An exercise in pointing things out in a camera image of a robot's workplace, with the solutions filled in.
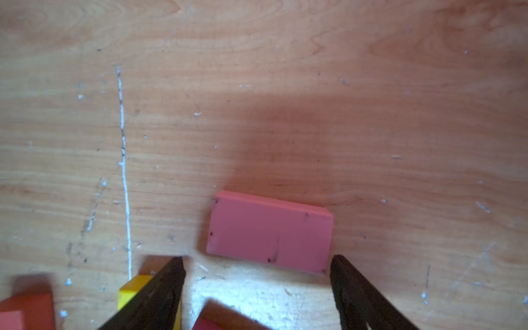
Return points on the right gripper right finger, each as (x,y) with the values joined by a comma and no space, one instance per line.
(359,304)

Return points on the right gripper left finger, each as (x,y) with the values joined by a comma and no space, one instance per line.
(155,306)

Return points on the pink block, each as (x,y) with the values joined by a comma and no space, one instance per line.
(270,231)

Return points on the yellow block upper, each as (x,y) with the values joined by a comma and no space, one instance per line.
(131,288)

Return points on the magenta block top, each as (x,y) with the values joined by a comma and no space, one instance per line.
(203,323)

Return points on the red block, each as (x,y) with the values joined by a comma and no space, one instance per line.
(28,311)

